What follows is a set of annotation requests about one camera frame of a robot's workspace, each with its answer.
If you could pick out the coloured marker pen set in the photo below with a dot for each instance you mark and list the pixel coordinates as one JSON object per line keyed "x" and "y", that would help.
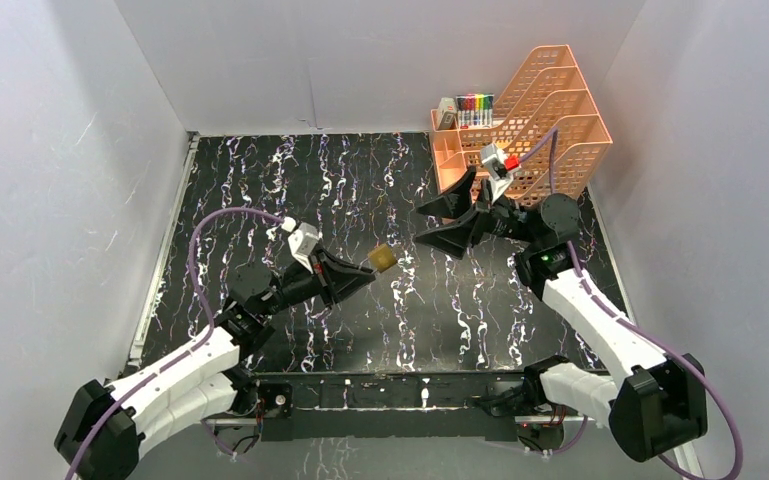
{"x": 475, "y": 110}

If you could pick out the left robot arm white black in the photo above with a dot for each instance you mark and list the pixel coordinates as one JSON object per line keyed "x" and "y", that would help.
{"x": 109, "y": 428}

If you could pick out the aluminium rail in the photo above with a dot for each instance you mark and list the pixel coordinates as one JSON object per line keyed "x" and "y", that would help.
{"x": 134, "y": 358}
{"x": 494, "y": 404}

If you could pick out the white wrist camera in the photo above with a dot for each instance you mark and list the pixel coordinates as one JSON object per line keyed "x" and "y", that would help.
{"x": 501, "y": 168}
{"x": 302, "y": 240}

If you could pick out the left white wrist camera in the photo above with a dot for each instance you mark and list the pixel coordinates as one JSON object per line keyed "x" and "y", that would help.
{"x": 302, "y": 240}

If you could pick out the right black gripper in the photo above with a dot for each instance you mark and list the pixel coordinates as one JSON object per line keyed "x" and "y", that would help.
{"x": 455, "y": 238}

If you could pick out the aluminium left side rail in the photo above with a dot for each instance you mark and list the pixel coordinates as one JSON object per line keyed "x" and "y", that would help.
{"x": 134, "y": 358}

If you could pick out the large brass padlock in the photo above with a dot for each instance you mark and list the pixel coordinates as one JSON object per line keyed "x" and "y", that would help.
{"x": 382, "y": 258}

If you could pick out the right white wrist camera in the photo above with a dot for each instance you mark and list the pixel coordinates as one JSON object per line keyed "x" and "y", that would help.
{"x": 501, "y": 168}

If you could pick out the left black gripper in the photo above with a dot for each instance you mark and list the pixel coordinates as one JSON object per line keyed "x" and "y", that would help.
{"x": 321, "y": 273}

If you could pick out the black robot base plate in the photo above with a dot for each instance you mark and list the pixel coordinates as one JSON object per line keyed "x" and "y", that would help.
{"x": 490, "y": 405}

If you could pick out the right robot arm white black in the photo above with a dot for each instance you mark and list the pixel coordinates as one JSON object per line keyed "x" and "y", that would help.
{"x": 652, "y": 401}

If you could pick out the orange plastic file organizer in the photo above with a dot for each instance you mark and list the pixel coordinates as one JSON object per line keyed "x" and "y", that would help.
{"x": 547, "y": 116}

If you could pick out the grey eraser box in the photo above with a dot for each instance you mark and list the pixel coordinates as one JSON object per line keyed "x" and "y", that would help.
{"x": 446, "y": 114}

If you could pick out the aluminium front rail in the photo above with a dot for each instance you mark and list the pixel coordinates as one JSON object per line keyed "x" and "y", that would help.
{"x": 494, "y": 404}

